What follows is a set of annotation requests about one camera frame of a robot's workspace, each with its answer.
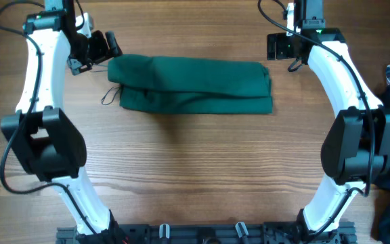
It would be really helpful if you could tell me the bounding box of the black mounting rail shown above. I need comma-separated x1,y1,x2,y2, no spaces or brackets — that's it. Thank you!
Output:
55,222,358,244

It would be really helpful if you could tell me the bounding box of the green cloth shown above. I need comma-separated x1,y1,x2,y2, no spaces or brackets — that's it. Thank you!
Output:
108,54,274,115

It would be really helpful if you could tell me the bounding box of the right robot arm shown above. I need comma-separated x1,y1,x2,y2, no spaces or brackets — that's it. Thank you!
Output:
267,1,390,242

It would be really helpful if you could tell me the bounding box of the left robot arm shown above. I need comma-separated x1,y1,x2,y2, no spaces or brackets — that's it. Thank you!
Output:
1,0,125,243

